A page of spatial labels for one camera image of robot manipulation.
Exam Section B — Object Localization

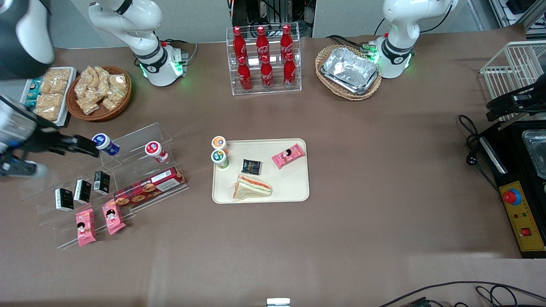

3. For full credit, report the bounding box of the red cola bottle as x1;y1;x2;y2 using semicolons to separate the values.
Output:
279;24;294;58
232;26;247;60
255;26;270;59
260;55;274;90
283;52;297;87
237;55;253;91

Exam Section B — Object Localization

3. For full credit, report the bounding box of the clear acrylic stepped display shelf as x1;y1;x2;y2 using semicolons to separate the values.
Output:
19;122;190;250

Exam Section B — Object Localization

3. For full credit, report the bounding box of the brown table cover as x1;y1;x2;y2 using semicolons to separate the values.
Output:
0;23;546;307

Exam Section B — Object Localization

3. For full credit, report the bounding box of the silver metal handle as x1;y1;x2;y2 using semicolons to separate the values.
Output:
480;136;508;174

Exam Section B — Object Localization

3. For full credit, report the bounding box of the red tartan shortbread box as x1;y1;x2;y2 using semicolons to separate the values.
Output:
113;166;187;209

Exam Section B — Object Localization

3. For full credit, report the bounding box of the triangle sandwich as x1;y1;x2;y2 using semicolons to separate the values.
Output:
232;175;273;200

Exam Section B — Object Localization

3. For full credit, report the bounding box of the wicker basket holding snack bags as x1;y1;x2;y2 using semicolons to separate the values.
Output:
66;66;132;122

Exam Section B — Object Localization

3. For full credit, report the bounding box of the small black snack packet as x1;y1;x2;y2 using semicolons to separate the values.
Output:
241;159;262;175

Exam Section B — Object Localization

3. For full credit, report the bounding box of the white wire rack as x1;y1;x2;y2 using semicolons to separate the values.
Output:
480;41;546;124

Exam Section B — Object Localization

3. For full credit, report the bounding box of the clear acrylic bottle rack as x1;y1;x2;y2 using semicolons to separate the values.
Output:
226;26;302;96

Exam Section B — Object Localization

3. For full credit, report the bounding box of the grey metal bar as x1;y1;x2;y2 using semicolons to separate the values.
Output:
497;114;546;130

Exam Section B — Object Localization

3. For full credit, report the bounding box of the beige plastic tray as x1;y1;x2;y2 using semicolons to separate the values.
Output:
212;138;310;204

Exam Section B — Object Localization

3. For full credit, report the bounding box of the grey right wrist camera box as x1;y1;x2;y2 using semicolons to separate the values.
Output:
0;160;47;180

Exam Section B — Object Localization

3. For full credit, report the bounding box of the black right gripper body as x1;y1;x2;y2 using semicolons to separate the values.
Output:
19;124;58;155

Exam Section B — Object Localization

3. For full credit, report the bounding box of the black food warmer appliance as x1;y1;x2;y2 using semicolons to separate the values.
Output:
478;119;546;258

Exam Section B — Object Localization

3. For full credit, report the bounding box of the black left arm base cable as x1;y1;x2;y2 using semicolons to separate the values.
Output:
326;35;378;54

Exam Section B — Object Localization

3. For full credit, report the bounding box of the wicker basket holding foil containers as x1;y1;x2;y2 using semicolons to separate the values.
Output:
315;44;382;101

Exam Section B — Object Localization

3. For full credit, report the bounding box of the red emergency stop knob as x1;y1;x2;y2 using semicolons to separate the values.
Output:
502;188;523;205

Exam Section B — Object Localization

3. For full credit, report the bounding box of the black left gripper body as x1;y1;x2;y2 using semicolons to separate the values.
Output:
529;83;546;108

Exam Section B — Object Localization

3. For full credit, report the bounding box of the clear bag of crackers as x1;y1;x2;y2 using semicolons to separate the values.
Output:
41;68;71;94
36;93;64;109
34;107;60;122

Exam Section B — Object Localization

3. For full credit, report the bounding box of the black floor cable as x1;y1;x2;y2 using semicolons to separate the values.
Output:
476;285;534;307
378;281;546;307

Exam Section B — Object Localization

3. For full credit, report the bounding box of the steel food pan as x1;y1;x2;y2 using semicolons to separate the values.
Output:
521;129;546;180

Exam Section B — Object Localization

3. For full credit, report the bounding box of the grey right arm base cable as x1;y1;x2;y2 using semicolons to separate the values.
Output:
164;39;199;64

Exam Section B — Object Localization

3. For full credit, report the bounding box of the black electronics rack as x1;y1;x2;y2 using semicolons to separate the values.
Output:
230;0;314;38

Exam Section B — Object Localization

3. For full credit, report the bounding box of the blue lid yogurt cup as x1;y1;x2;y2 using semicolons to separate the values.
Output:
92;133;120;156

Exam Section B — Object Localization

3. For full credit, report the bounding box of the green lid yogurt cup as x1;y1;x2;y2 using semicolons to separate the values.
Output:
211;149;230;170

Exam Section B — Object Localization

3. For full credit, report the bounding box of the aluminium foil container stack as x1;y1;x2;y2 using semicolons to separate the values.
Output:
320;47;380;95

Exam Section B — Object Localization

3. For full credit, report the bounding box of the yellow control panel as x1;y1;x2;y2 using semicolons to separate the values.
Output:
498;181;546;253

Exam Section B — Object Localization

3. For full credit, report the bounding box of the white rectangular snack tray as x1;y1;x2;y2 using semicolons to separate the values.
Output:
20;67;77;127

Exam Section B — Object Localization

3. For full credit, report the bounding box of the red lid yogurt cup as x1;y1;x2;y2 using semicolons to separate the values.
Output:
145;141;169;163

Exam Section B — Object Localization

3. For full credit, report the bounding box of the small black carton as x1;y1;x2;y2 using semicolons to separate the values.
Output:
93;171;111;195
55;188;74;212
73;180;92;204

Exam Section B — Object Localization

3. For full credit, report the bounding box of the grey metal frame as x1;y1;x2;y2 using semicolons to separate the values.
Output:
491;0;546;39

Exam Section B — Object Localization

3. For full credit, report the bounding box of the pink snack packet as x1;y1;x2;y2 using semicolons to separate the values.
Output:
102;199;126;235
76;208;96;247
272;144;306;169

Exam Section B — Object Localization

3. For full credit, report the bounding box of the black power cable with plug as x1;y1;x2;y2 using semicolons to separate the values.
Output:
459;114;500;192

